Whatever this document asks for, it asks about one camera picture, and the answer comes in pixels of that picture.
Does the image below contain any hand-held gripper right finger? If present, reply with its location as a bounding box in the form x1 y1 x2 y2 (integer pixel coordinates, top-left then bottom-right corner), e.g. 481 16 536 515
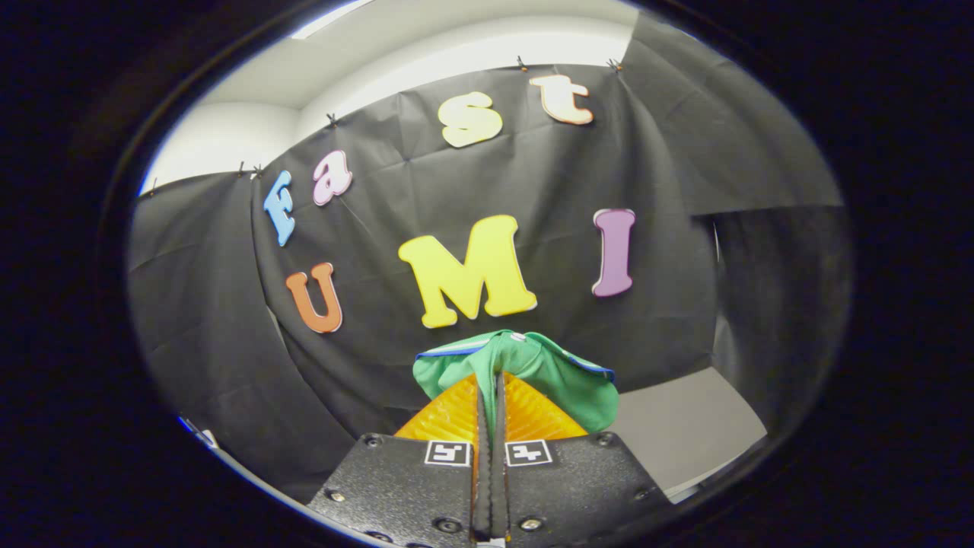
491 370 672 543

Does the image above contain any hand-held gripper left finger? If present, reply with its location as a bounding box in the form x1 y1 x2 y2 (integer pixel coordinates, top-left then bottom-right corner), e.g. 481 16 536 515
308 371 492 546

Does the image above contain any green shirt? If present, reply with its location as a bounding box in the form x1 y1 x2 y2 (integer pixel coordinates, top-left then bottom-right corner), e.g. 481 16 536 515
412 330 619 435

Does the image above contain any silver cabinet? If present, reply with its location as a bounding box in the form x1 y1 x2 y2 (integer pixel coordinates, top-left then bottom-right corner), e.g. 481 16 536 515
609 367 768 499

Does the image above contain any black backdrop cloth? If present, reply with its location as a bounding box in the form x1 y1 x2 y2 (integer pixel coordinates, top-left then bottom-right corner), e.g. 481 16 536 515
128 11 853 503

